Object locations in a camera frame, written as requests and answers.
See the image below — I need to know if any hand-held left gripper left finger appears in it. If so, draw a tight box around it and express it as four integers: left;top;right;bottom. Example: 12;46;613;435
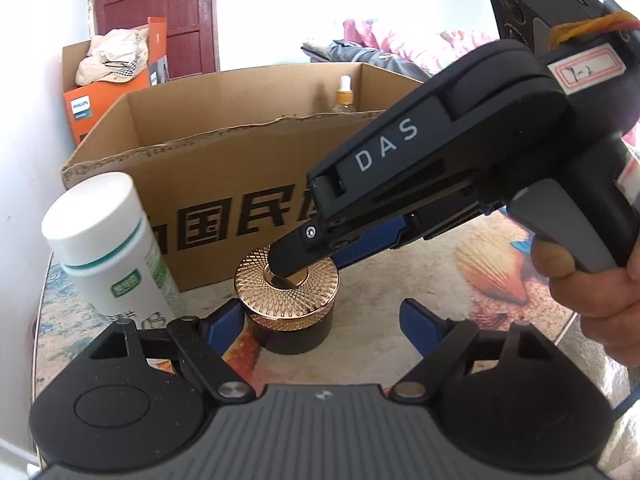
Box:
87;300;257;404

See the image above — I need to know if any large printed cardboard box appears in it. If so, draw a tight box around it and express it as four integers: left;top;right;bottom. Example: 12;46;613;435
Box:
61;62;441;293

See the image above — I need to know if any seashell printed table mat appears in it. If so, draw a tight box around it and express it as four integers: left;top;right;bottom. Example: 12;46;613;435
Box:
32;210;581;401

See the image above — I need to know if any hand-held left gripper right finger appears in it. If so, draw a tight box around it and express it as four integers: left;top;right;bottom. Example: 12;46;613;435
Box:
390;298;559;402

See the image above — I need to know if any white pill bottle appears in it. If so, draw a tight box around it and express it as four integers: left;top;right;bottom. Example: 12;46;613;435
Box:
41;172;184;332

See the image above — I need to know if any orange product box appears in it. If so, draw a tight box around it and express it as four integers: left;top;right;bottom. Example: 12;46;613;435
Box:
63;16;169;150

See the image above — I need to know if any dark red wooden door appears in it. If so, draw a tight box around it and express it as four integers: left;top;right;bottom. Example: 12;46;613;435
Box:
89;0;222;82

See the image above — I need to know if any person's right hand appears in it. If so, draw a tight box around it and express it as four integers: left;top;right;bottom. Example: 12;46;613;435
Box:
530;239;640;362

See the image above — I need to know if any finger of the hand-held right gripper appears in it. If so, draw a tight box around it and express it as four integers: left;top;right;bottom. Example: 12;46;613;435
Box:
267;220;352;278
331;217;409;269

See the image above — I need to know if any dark jar with gold lid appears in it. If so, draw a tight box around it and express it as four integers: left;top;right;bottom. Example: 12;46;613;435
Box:
235;245;341;356

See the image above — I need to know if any small cardboard box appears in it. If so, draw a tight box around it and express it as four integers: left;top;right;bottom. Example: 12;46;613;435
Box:
61;39;96;97

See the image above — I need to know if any green dropper bottle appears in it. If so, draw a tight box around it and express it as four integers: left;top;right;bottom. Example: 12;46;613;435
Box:
332;75;357;114

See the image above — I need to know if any beige cap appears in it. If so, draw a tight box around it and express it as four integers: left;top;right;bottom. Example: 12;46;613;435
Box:
75;28;151;87

